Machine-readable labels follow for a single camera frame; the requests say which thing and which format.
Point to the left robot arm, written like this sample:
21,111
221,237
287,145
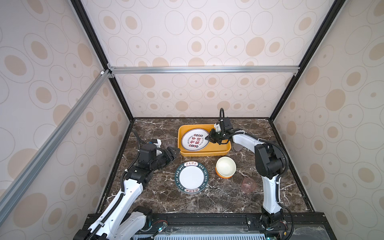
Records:
111,224

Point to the grey translucent cup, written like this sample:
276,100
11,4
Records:
237,147

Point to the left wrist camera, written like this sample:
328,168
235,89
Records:
157,142

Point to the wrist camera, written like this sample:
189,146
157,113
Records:
157,142
217,127

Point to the yellow plastic bin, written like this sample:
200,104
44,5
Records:
210,150

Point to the right black frame post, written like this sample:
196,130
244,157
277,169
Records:
313,47

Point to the plate with red characters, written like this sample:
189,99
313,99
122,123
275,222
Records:
195,140

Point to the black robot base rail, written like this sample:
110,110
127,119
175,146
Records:
298,226

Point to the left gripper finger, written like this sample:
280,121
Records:
171,152
162,163

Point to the horizontal aluminium bar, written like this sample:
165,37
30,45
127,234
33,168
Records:
204,70

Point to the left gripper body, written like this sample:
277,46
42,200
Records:
153,164

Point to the black frame post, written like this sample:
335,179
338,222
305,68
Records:
313,47
91,34

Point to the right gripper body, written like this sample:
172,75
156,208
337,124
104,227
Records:
222,133

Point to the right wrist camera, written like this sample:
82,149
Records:
217,127

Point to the diagonal aluminium bar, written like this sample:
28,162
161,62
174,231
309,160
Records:
21,184

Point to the cream and orange bowl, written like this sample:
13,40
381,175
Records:
225,167

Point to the clear plastic cup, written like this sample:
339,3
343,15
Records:
170,144

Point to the plate with green text rim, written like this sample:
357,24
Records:
191,177

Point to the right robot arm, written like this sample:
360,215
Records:
270,160

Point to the left black frame post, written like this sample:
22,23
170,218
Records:
91,34

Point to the pink translucent cup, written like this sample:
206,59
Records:
248,185

